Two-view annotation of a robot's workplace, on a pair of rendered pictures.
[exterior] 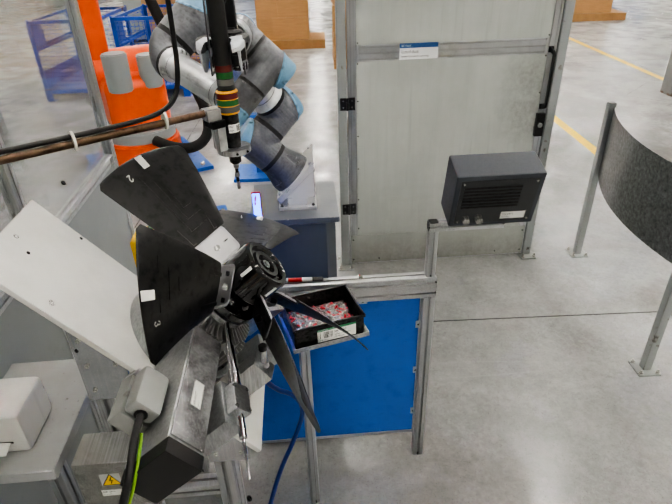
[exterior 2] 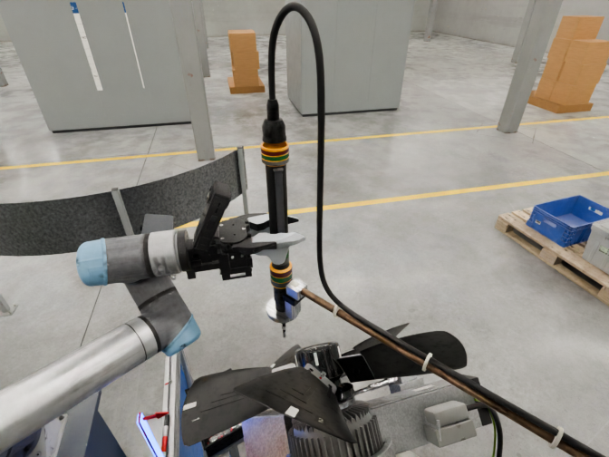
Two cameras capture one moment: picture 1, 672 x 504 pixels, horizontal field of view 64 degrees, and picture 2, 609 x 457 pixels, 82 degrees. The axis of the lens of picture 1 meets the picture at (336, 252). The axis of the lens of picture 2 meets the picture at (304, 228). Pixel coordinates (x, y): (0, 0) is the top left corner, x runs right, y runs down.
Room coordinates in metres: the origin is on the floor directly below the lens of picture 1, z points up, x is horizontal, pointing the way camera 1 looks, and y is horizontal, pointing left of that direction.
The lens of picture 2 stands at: (1.14, 0.72, 2.01)
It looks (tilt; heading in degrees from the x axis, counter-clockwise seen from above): 34 degrees down; 258
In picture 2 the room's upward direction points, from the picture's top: straight up
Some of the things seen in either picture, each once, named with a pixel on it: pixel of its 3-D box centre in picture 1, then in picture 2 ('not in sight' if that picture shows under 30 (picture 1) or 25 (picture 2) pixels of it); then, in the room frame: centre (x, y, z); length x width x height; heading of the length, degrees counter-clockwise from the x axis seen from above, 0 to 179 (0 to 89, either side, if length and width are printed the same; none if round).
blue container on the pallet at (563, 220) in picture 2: not in sight; (571, 219); (-1.82, -1.40, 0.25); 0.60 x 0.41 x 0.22; 8
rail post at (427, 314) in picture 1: (421, 380); (192, 397); (1.47, -0.30, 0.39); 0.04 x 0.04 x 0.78; 3
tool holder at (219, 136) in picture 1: (227, 129); (285, 296); (1.07, 0.21, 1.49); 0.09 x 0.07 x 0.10; 128
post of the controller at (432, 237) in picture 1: (431, 248); not in sight; (1.47, -0.30, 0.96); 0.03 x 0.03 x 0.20; 3
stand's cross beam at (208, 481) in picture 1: (188, 485); not in sight; (0.93, 0.42, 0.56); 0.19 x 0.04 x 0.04; 93
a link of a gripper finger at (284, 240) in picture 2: (205, 57); (278, 250); (1.09, 0.24, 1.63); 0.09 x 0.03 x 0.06; 168
